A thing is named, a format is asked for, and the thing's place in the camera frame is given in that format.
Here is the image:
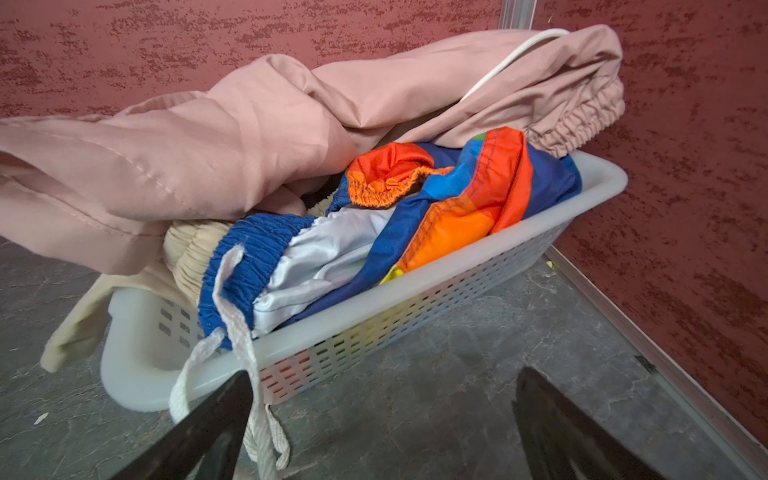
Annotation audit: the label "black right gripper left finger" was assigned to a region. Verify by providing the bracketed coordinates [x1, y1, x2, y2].
[114, 371, 253, 479]

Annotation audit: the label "multicolour striped shorts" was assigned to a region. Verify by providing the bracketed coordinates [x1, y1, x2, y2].
[198, 127, 582, 337]

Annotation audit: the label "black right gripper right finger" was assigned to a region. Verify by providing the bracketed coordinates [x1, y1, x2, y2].
[513, 366, 662, 479]

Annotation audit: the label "pink shorts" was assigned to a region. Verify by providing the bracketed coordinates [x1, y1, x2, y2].
[1, 25, 625, 275]

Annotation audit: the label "white plastic basket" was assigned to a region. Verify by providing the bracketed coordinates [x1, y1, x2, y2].
[100, 151, 628, 412]

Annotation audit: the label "beige shorts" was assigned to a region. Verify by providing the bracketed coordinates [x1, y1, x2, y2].
[40, 219, 234, 373]

